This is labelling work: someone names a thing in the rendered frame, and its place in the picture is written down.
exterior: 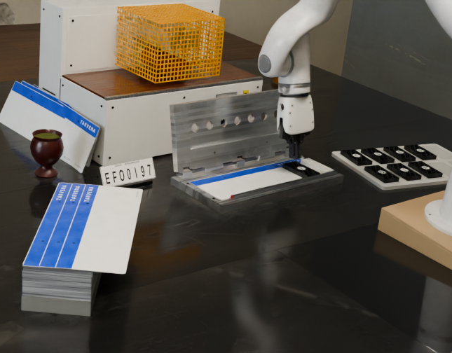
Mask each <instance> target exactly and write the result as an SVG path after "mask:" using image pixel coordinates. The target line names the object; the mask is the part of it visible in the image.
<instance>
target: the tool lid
mask: <svg viewBox="0 0 452 353"><path fill-rule="evenodd" d="M280 94H282V93H281V92H278V89H276V90H267V91H261V92H253V93H247V94H242V95H233V96H227V97H218V98H214V99H204V100H199V101H194V102H184V103H179V104H171V105H170V123H171V134H172V155H173V167H174V172H183V171H184V170H183V167H189V169H198V168H201V167H203V168H205V171H204V172H208V171H212V170H216V169H222V168H223V167H224V163H225V162H231V161H235V160H238V156H242V157H243V158H251V157H255V156H256V157H258V158H259V159H258V161H259V160H265V159H269V158H274V157H275V152H279V151H285V150H287V147H286V146H289V144H288V143H287V141H286V140H285V139H280V138H279V135H280V133H279V132H278V129H277V117H275V116H274V112H275V111H276V110H278V100H279V97H280ZM262 113H265V115H266V116H265V118H264V119H263V120H262V118H261V114H262ZM250 114H251V115H252V121H251V122H249V121H248V116H249V115H250ZM236 117H238V118H239V122H238V124H235V118H236ZM222 119H224V120H225V125H224V126H223V127H222V126H221V120H222ZM209 121H210V122H211V128H210V129H207V126H206V125H207V122H209ZM193 124H196V126H197V128H196V131H195V132H193V130H192V125H193Z"/></svg>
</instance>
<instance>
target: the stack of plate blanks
mask: <svg viewBox="0 0 452 353"><path fill-rule="evenodd" d="M71 185H72V184H68V183H59V184H58V185H57V188H56V190H55V192H54V195H53V197H52V199H51V201H50V204H49V205H48V208H47V210H46V213H45V215H44V217H43V220H42V222H41V224H40V226H39V229H38V230H37V233H36V235H35V237H34V240H33V242H32V245H31V247H30V248H29V251H28V253H27V255H26V258H25V260H24V262H23V264H22V266H23V270H22V301H21V310H24V311H32V312H48V313H56V314H72V315H81V316H89V317H90V316H91V312H92V310H93V305H94V302H95V296H96V294H97V289H98V286H99V282H100V278H101V275H102V273H101V272H87V271H79V270H64V269H55V268H41V267H39V263H40V262H41V259H42V257H43V254H44V251H45V250H46V247H47V244H48V241H49V239H50V236H51V235H52V232H53V229H54V227H55V224H56V222H57V219H58V217H59V215H60V212H61V210H62V207H63V205H64V202H65V200H66V198H67V195H68V193H69V190H70V188H71Z"/></svg>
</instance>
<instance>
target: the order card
mask: <svg viewBox="0 0 452 353"><path fill-rule="evenodd" d="M100 173H101V178H102V184H103V186H120V185H123V184H129V183H133V182H137V181H143V180H147V179H153V178H156V173H155V169H154V165H153V158H152V157H150V158H143V159H139V160H132V161H128V162H121V163H117V164H113V165H106V166H102V167H100Z"/></svg>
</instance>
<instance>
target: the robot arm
mask: <svg viewBox="0 0 452 353"><path fill-rule="evenodd" d="M338 2H339V0H300V2H298V3H297V5H295V6H294V7H292V8H290V9H289V10H288V11H287V12H286V13H285V14H283V15H282V16H281V17H280V18H279V19H278V20H277V21H276V23H275V24H274V25H273V26H272V28H271V29H270V31H269V33H268V35H267V37H266V40H265V41H264V43H263V46H262V48H261V52H260V54H259V59H258V68H259V71H260V72H261V73H262V74H263V75H264V76H266V77H271V78H273V77H278V92H281V93H282V94H280V97H279V100H278V112H277V129H278V132H279V133H280V135H279V138H280V139H285V140H286V141H287V143H288V144H289V158H292V159H296V160H297V159H300V158H301V144H302V143H303V139H304V137H305V136H306V135H308V134H310V131H312V130H313V129H314V113H313V103H312V99H311V96H310V95H309V94H308V93H307V92H310V34H309V33H308V32H309V31H311V30H312V29H314V28H316V27H318V26H320V25H323V24H324V23H326V22H327V21H328V20H329V19H330V18H331V16H332V15H333V13H334V11H335V9H336V7H337V4H338ZM425 2H426V4H427V5H428V7H429V9H430V10H431V11H432V14H433V15H434V16H435V18H436V19H437V21H438V23H439V24H440V25H441V27H442V28H443V29H444V31H445V32H446V33H447V34H448V35H449V36H450V37H451V39H452V0H425ZM424 216H425V218H426V220H427V221H428V223H429V224H431V225H432V226H433V227H435V228H436V229H437V230H439V231H441V232H443V233H445V234H447V235H450V236H452V168H451V172H450V175H449V178H448V182H447V185H446V190H445V193H444V197H443V200H435V201H432V202H430V203H428V204H427V205H426V207H425V211H424Z"/></svg>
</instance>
